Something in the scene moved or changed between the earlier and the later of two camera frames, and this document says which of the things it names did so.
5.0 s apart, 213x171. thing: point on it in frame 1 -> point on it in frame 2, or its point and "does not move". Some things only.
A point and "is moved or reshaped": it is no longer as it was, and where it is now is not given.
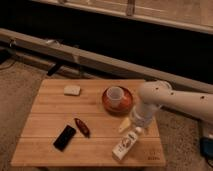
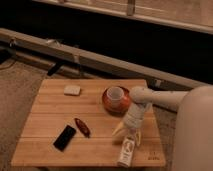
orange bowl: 126,102 does not move
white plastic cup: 115,93 does not move
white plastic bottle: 126,143 is moved or reshaped
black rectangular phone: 64,138 does not move
